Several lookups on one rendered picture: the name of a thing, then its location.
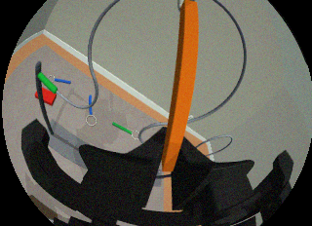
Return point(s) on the orange handle with grey loop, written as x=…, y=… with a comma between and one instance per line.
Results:
x=183, y=86

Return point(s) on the red rectangular block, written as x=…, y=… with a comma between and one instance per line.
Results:
x=48, y=96

